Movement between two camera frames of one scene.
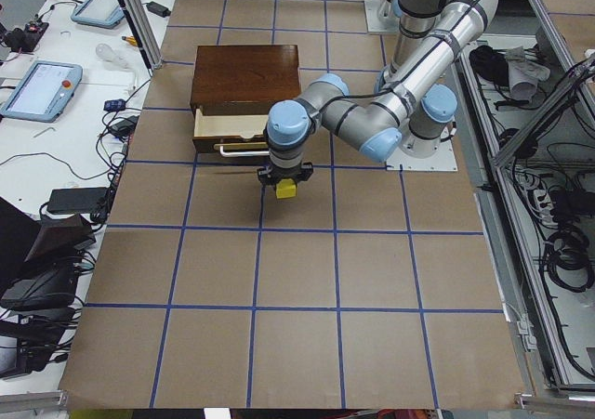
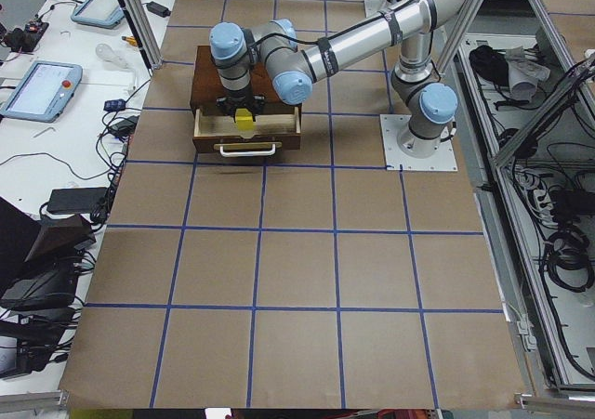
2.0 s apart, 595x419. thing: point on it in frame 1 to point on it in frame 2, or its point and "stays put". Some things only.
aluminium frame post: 138,18 stays put
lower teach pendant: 100,7 stays put
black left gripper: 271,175 to 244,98
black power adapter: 158,9 stays put
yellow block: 285,189 to 244,120
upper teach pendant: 43,93 stays put
